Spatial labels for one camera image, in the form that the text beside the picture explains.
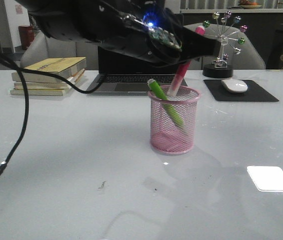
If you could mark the white computer mouse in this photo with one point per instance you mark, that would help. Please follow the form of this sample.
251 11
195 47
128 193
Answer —
234 85

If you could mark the green marker pen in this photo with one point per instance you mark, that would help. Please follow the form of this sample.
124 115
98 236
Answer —
166 114

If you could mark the grey chair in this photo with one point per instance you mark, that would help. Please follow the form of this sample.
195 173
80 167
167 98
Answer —
44 47
242 54

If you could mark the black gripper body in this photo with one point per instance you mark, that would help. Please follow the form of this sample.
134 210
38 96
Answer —
146 30

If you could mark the left grey chair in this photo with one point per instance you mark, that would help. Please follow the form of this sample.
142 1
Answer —
44 47

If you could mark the yellow book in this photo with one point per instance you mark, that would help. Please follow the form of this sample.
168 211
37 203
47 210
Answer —
65 67
18 90

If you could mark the ferris wheel desk ornament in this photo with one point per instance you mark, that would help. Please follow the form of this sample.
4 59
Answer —
223 32

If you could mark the bottom yellow book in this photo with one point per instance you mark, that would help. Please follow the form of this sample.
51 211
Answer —
18 90

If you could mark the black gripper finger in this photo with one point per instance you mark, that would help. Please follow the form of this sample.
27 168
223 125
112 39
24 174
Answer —
195 45

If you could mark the pink marker pen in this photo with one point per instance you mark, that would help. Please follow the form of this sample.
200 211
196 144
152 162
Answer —
178 78

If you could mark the top yellow book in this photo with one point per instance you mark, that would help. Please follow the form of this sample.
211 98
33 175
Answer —
65 67

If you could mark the red barrel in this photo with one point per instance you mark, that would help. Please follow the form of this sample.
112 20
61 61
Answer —
26 36

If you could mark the right grey chair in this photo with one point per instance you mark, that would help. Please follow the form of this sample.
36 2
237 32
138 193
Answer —
242 54

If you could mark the middle book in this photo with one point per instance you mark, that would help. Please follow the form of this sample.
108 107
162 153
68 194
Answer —
66 83

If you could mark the grey laptop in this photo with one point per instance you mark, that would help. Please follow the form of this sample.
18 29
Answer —
123 75

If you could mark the pink mesh pen holder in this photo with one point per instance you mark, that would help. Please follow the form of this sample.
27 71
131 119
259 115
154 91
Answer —
175 143

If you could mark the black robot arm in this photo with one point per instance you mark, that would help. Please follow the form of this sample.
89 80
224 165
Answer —
60 19

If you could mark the fruit bowl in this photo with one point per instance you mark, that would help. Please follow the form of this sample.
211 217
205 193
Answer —
247 4

